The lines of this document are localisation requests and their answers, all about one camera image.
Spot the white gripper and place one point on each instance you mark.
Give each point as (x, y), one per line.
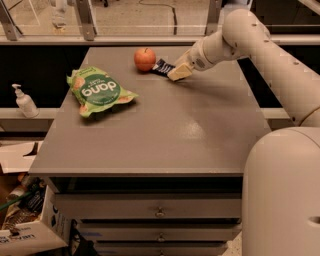
(196, 60)

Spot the dark blue rxbar wrapper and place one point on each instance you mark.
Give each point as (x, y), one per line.
(162, 68)

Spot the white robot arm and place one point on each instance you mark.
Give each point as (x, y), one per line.
(281, 179)

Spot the red apple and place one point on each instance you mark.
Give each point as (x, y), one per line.
(144, 59)

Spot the green dang chips bag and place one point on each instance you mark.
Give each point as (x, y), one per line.
(96, 90)

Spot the top grey drawer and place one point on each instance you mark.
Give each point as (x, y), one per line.
(146, 206)

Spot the grey drawer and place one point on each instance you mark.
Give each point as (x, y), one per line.
(159, 232)
(161, 249)
(146, 206)

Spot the white pump bottle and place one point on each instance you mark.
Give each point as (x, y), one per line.
(25, 102)

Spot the bottom grey drawer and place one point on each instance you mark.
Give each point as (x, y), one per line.
(161, 249)

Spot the middle grey drawer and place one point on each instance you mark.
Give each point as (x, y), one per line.
(159, 232)

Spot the white cardboard box with clutter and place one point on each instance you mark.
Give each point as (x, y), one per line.
(32, 223)

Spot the right metal railing bracket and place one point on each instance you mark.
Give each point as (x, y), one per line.
(213, 16)

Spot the metal railing bracket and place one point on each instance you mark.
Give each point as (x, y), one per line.
(84, 14)
(213, 16)

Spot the left metal railing bracket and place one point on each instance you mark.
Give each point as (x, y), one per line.
(84, 14)

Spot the far left metal bracket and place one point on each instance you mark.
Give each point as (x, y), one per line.
(12, 32)

